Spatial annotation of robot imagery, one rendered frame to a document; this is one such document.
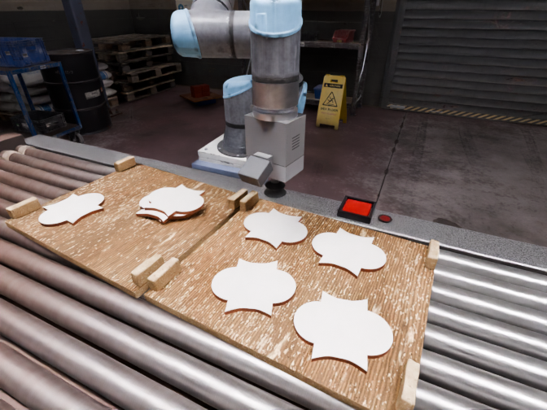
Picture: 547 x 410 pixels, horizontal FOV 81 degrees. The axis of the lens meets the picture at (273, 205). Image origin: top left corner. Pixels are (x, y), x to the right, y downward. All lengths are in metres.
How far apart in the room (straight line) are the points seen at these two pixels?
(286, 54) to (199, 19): 0.18
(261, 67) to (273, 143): 0.12
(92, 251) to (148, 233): 0.10
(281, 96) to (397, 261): 0.36
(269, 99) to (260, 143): 0.08
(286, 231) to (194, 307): 0.24
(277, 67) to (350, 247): 0.34
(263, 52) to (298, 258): 0.35
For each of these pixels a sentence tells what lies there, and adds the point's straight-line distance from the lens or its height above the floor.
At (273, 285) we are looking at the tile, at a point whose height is 0.94.
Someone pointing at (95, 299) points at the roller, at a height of 0.91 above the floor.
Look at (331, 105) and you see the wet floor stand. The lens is 4.15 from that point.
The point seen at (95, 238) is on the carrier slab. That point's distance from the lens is 0.73.
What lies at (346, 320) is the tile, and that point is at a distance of 0.50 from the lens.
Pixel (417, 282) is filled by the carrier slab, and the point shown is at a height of 0.94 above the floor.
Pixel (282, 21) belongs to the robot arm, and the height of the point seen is 1.31.
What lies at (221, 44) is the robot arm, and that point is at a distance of 0.61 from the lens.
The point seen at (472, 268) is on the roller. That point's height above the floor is 0.91.
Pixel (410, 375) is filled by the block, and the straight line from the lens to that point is 0.46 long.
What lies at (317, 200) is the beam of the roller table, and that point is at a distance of 0.81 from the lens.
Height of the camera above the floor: 1.33
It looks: 32 degrees down
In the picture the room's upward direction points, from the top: straight up
